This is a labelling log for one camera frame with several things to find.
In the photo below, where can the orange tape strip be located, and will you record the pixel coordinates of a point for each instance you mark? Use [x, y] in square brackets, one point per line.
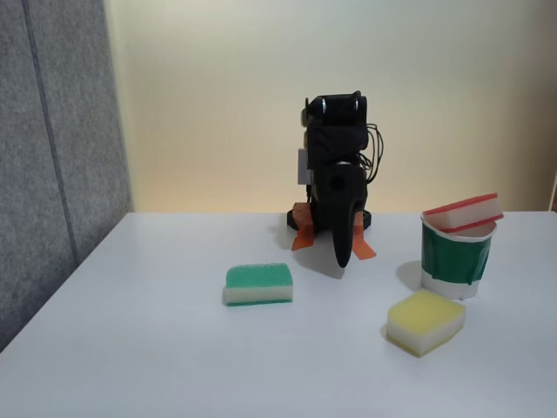
[363, 250]
[302, 239]

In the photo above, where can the white cup with green tape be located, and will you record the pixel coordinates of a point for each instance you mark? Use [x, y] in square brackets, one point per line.
[452, 261]

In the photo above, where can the red and white sponge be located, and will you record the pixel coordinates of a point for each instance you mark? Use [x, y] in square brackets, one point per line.
[463, 213]

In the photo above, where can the grey felt partition panel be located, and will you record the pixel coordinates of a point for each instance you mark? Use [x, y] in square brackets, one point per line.
[52, 152]

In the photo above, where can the green and white sponge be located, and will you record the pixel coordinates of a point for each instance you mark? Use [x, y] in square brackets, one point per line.
[257, 285]

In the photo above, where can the yellow and white sponge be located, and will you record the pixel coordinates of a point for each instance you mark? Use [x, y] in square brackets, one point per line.
[424, 322]

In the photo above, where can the orange tape patch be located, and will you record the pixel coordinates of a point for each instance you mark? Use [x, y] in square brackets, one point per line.
[301, 214]
[359, 221]

